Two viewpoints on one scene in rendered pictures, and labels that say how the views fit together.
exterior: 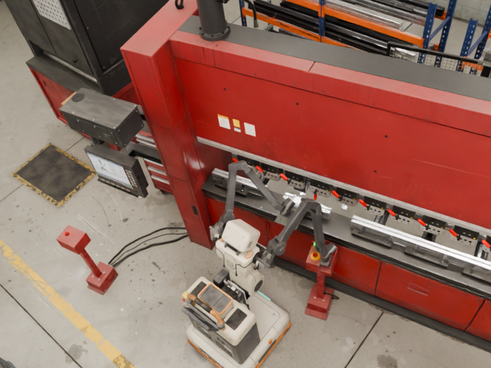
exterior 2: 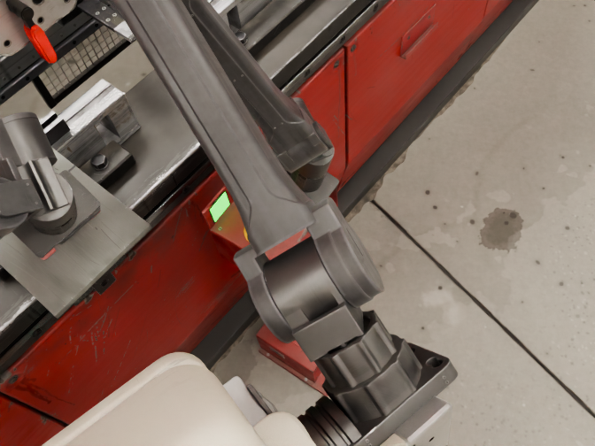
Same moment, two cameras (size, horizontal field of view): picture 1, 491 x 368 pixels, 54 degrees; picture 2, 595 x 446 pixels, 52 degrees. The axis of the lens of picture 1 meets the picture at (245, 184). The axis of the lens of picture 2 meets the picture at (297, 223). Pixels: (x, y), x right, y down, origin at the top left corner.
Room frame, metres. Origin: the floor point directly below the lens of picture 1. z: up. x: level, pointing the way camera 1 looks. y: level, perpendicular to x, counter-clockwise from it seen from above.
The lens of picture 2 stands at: (1.67, 0.09, 1.75)
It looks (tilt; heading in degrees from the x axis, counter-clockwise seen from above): 60 degrees down; 282
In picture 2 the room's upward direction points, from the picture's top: 9 degrees counter-clockwise
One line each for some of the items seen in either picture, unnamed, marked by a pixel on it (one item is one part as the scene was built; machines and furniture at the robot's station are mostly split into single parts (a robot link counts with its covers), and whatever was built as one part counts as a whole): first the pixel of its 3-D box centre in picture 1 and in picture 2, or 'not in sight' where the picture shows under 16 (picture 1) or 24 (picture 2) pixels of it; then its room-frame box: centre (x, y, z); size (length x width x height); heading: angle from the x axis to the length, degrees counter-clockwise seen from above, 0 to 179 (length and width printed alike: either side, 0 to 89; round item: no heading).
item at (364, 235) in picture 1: (372, 238); (274, 18); (1.86, -0.86, 0.89); 0.30 x 0.05 x 0.03; 55
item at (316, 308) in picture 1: (319, 301); (310, 340); (1.81, -0.46, 0.06); 0.25 x 0.20 x 0.12; 150
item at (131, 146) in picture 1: (140, 159); not in sight; (2.79, 0.81, 1.18); 0.40 x 0.24 x 0.07; 55
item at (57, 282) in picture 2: (292, 212); (48, 220); (2.14, -0.32, 1.00); 0.26 x 0.18 x 0.01; 145
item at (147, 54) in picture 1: (202, 136); not in sight; (2.97, 0.29, 1.15); 0.85 x 0.25 x 2.30; 145
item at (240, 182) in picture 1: (240, 182); not in sight; (2.58, 0.04, 0.92); 0.50 x 0.06 x 0.10; 55
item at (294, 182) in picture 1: (296, 176); not in sight; (2.27, -0.38, 1.26); 0.15 x 0.09 x 0.17; 55
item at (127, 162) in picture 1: (119, 169); not in sight; (2.50, 0.91, 1.42); 0.45 x 0.12 x 0.36; 54
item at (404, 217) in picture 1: (404, 211); not in sight; (1.81, -1.03, 1.26); 0.15 x 0.09 x 0.17; 55
